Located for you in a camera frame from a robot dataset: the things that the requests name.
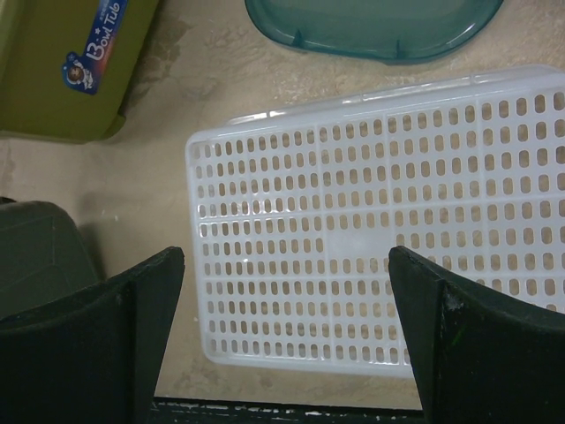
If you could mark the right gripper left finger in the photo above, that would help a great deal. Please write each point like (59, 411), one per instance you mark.
(93, 356)

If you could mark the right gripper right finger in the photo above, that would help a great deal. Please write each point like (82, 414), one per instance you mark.
(477, 355)

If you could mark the dark grey tub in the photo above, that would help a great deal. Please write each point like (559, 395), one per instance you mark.
(43, 256)

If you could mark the white perforated basket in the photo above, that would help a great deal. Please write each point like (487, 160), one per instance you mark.
(294, 212)

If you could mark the olive green tub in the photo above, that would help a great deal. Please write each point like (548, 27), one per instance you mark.
(66, 66)

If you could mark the teal translucent tub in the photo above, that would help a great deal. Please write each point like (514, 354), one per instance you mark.
(390, 32)

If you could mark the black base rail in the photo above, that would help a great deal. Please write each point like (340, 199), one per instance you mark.
(181, 410)

